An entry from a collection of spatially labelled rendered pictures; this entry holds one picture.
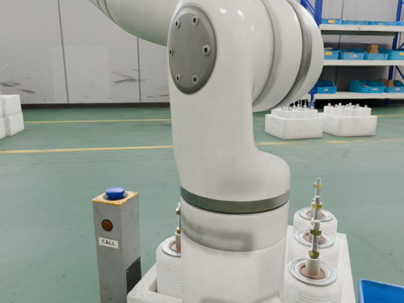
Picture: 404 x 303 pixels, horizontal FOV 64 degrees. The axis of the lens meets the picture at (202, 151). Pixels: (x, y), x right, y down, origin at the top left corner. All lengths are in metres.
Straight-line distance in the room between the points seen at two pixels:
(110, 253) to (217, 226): 0.52
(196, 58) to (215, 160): 0.07
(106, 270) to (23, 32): 5.56
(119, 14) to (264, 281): 0.30
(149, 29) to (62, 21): 5.62
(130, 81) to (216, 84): 5.56
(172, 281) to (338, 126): 2.80
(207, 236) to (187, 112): 0.09
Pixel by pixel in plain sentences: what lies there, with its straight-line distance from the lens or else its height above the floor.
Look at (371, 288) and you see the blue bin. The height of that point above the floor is 0.10.
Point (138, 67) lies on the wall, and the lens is 5.77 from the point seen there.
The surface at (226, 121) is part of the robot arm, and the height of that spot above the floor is 0.54.
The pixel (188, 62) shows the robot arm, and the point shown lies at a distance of 0.23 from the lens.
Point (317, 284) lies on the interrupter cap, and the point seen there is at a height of 0.25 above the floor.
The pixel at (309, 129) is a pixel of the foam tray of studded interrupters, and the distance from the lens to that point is 3.08.
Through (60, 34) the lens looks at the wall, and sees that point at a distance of 5.97.
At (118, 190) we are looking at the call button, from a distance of 0.71.
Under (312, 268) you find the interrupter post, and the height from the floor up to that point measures 0.26.
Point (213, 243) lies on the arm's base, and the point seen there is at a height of 0.45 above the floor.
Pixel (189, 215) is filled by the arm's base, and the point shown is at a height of 0.46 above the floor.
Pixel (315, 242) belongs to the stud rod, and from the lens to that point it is 0.57.
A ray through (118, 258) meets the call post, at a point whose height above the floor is 0.19.
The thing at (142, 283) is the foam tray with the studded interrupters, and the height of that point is 0.18.
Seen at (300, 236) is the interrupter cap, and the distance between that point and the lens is 0.69.
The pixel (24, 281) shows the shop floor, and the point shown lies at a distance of 1.10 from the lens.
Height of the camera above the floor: 0.57
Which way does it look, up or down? 14 degrees down
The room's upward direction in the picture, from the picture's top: straight up
